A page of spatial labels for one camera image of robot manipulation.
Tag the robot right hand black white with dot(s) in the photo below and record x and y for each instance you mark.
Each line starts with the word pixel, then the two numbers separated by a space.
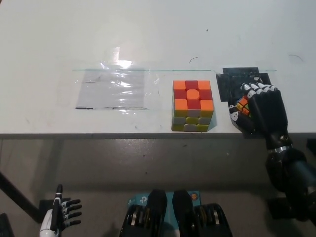
pixel 269 116

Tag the robot left hand black white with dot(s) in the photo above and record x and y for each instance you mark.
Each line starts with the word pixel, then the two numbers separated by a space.
pixel 55 217

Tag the small studded multicolour puzzle cube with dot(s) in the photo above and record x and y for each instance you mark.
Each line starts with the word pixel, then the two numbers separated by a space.
pixel 243 105

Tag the large orange red puzzle cube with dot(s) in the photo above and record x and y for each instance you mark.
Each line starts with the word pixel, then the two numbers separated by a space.
pixel 192 103

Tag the black metal table leg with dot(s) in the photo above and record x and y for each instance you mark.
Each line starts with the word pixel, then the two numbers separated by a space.
pixel 17 195

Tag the black flat floor object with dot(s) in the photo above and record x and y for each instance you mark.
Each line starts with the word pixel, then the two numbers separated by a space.
pixel 5 225

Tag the clear plastic sheet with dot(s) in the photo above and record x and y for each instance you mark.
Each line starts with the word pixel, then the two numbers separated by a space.
pixel 108 90

